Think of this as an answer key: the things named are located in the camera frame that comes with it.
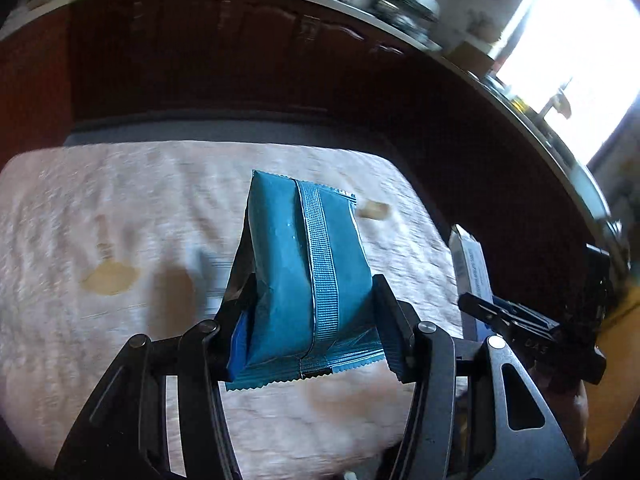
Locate white toothpaste box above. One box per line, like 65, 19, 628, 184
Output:
448, 224, 492, 341

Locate blue wet wipes pack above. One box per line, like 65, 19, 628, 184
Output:
226, 171, 384, 390

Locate pink quilted table cover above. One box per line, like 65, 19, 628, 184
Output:
1, 142, 462, 468

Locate cardboard box on counter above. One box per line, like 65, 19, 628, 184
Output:
446, 41, 494, 78

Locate dark wooden lower cabinets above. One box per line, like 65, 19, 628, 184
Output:
1, 0, 606, 281

